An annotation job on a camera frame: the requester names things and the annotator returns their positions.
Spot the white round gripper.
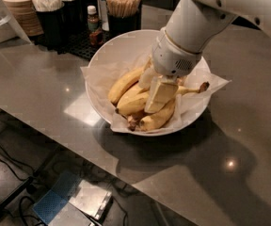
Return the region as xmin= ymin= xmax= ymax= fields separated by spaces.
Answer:
xmin=137 ymin=28 xmax=201 ymax=113

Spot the yellow banana long stem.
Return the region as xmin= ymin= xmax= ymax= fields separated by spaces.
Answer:
xmin=116 ymin=82 xmax=210 ymax=117

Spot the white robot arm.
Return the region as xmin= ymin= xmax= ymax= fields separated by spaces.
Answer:
xmin=145 ymin=0 xmax=271 ymax=113

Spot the middle yellow banana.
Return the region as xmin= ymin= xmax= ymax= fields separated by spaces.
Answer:
xmin=117 ymin=83 xmax=146 ymax=106

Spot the left yellow banana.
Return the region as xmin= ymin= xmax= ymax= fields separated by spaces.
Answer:
xmin=107 ymin=67 xmax=144 ymax=104

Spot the bottom yellow banana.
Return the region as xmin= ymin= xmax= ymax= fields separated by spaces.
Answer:
xmin=139 ymin=99 xmax=175 ymax=132

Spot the white bowl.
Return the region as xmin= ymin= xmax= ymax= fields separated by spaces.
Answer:
xmin=84 ymin=29 xmax=213 ymax=137

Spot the white parchment paper liner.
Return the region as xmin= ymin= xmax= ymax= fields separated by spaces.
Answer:
xmin=81 ymin=54 xmax=228 ymax=137

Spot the small sauce bottle white cap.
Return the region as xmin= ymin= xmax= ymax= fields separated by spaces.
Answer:
xmin=87 ymin=5 xmax=104 ymax=47

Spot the black cup of wooden stirrers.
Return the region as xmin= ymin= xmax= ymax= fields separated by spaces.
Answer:
xmin=106 ymin=0 xmax=141 ymax=37

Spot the black mesh tray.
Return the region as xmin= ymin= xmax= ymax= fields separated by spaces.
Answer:
xmin=34 ymin=30 xmax=110 ymax=61

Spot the black cup rear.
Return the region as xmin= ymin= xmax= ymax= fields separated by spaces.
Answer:
xmin=61 ymin=0 xmax=84 ymax=34

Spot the black cup of white packets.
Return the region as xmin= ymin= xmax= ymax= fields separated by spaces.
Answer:
xmin=32 ymin=0 xmax=66 ymax=49

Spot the silver metal box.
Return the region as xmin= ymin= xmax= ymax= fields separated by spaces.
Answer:
xmin=69 ymin=180 xmax=112 ymax=220

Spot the blue perforated box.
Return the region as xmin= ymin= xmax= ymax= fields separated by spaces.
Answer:
xmin=33 ymin=170 xmax=81 ymax=225

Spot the stack of brown paper cups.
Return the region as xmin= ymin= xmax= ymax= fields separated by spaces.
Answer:
xmin=3 ymin=0 xmax=43 ymax=37

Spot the black floor cable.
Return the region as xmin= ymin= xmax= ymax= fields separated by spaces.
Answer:
xmin=0 ymin=129 xmax=36 ymax=182

